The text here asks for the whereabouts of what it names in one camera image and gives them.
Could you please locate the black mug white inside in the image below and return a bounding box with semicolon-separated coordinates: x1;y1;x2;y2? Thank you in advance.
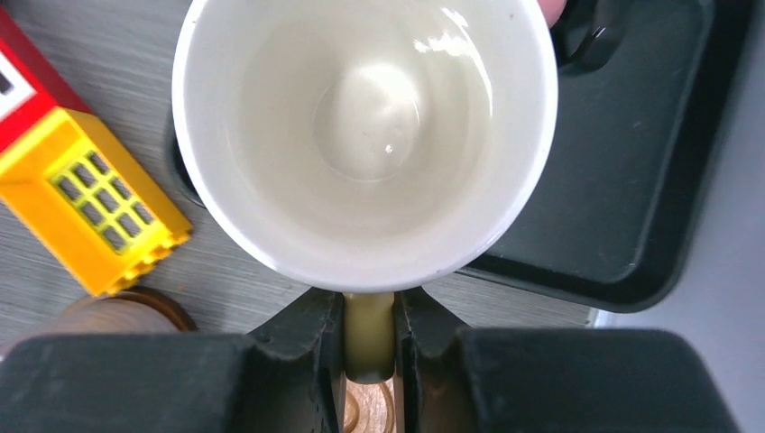
550;0;633;77

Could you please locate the pink mug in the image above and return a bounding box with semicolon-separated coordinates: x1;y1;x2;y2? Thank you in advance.
537;0;567;28

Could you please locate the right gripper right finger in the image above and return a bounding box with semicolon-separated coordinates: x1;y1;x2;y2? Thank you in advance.
393;288;738;432

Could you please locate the ridged wooden coaster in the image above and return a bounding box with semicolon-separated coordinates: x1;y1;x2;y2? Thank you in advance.
115;286;198;332
343;379;396;433

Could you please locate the black tray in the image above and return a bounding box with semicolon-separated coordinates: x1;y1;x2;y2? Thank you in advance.
164;0;755;314

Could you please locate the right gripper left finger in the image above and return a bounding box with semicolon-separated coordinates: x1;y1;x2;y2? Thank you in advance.
1;289;345;432

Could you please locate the toy block house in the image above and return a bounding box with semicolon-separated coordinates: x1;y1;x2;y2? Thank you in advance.
1;14;192;296

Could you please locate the grey mug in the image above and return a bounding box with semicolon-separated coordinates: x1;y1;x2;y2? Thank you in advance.
36;298;180;335

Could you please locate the yellow mug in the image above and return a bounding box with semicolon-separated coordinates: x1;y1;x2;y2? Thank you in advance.
171;1;558;383

